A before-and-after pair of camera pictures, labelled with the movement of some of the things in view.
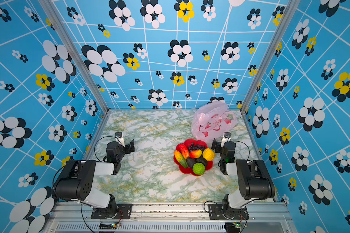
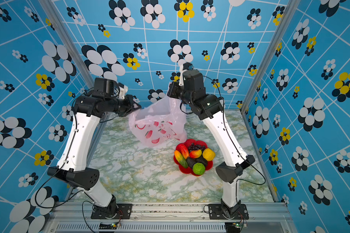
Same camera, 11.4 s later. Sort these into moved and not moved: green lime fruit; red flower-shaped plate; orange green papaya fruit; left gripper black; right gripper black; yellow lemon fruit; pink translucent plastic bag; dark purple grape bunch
Moved: left gripper black; pink translucent plastic bag; right gripper black
Not moved: orange green papaya fruit; dark purple grape bunch; yellow lemon fruit; red flower-shaped plate; green lime fruit
